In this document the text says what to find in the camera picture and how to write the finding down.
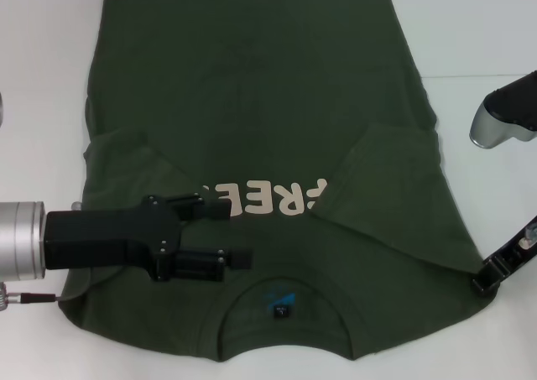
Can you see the dark green FREE t-shirt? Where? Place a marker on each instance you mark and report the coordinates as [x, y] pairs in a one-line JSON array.
[[272, 103]]

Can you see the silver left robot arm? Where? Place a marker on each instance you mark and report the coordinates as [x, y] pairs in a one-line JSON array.
[[21, 241]]

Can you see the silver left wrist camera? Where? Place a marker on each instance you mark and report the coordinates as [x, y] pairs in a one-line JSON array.
[[1, 109]]

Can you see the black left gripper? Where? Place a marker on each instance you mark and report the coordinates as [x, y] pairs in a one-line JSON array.
[[105, 237]]

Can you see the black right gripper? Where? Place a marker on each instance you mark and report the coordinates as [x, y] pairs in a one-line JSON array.
[[518, 250]]

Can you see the left gripper silver plug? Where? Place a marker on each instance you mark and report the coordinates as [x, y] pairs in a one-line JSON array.
[[76, 206]]

